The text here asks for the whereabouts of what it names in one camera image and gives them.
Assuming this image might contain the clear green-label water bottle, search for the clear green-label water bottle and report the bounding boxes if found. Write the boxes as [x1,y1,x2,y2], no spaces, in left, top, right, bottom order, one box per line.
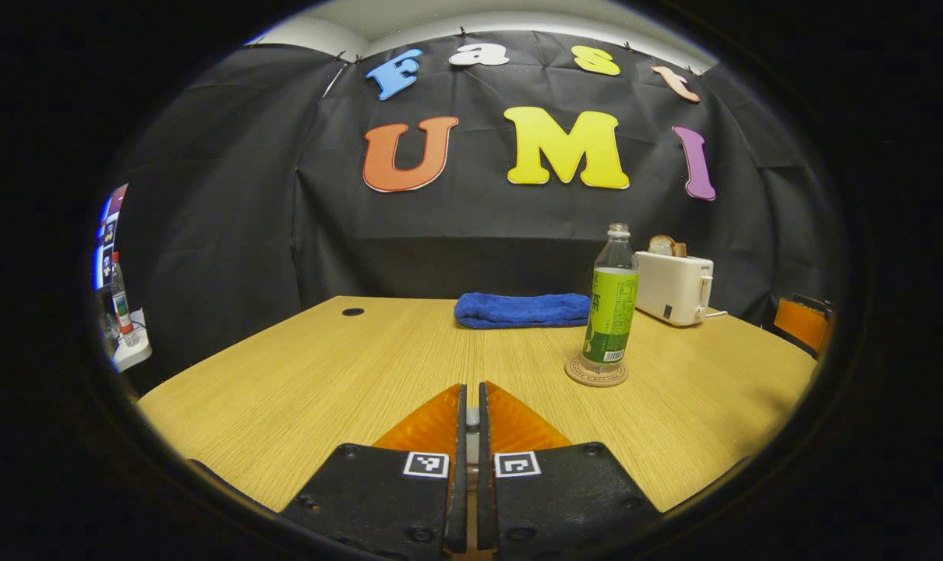
[581,224,641,375]

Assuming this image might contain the white side table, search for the white side table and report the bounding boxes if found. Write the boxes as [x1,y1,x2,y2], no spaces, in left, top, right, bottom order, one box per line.
[111,308,153,373]

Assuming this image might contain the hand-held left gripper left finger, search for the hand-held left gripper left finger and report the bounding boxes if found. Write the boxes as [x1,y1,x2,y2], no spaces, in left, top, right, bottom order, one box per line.
[281,384,468,560]

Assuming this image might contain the round wooden coaster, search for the round wooden coaster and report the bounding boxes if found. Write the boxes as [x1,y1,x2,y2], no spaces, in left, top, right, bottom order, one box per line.
[564,355,630,388]

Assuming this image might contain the red-label plastic bottle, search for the red-label plastic bottle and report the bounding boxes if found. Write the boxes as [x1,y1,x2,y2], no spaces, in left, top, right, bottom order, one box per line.
[110,251,140,348]

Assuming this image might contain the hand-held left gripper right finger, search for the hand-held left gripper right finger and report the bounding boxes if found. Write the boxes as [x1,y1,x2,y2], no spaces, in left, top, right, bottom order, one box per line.
[477,382,663,560]

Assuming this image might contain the white toaster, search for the white toaster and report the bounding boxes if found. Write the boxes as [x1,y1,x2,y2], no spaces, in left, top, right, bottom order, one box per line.
[634,251,715,326]

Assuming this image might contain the computer monitor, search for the computer monitor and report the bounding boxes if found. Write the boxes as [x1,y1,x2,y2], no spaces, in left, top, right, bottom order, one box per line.
[94,183,129,291]

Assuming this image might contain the blue towel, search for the blue towel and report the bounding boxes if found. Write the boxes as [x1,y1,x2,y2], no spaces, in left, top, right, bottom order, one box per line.
[454,292,593,330]

